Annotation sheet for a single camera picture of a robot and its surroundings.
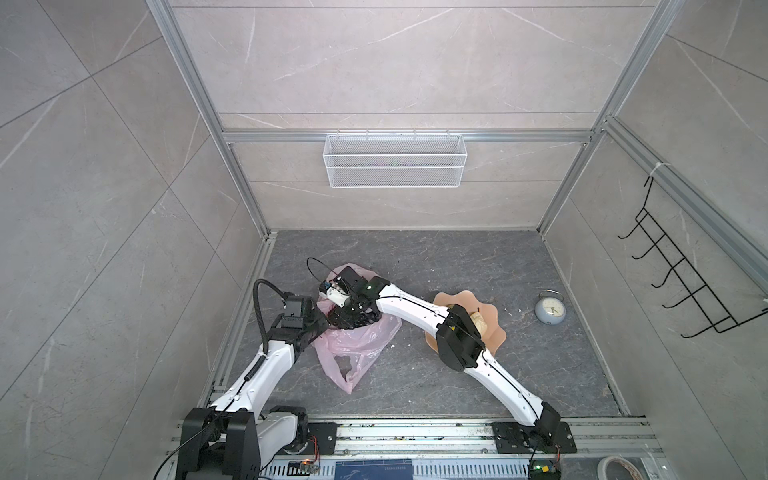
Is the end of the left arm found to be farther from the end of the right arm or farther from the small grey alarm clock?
the small grey alarm clock

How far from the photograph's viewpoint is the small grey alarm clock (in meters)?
0.95

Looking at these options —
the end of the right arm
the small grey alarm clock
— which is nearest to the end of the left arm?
the end of the right arm
